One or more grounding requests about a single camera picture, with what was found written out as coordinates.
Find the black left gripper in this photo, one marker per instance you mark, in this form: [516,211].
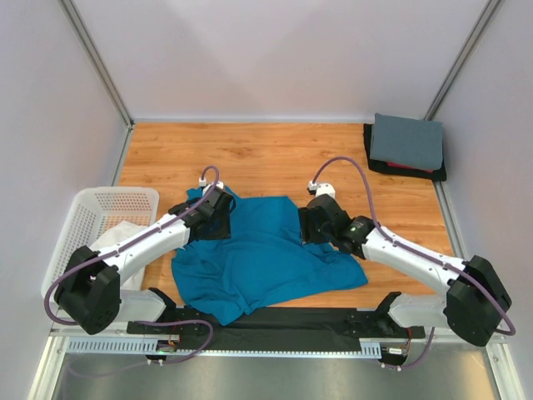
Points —
[226,230]

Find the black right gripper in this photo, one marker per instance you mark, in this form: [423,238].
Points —
[307,234]

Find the blue t shirt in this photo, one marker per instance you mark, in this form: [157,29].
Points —
[262,263]

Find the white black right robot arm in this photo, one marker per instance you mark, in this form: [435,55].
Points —
[468,296]

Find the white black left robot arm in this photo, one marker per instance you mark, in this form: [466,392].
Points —
[92,290]

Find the folded red t shirt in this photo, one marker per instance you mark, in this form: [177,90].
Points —
[395,165]

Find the folded grey t shirt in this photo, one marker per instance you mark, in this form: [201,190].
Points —
[407,141]

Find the white plastic laundry basket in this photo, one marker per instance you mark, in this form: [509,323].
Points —
[101,217]

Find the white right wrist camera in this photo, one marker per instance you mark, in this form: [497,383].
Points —
[317,189]

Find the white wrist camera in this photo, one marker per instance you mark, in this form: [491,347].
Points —
[317,189]
[204,185]

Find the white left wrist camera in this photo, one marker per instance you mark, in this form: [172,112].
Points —
[204,185]

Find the slotted grey cable duct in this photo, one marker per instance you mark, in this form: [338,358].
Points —
[151,347]

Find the left aluminium corner post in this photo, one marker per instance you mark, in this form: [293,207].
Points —
[84,36]

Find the aluminium corner post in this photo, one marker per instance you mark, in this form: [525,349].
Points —
[84,36]
[488,12]

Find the right aluminium corner post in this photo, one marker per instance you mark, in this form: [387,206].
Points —
[488,12]

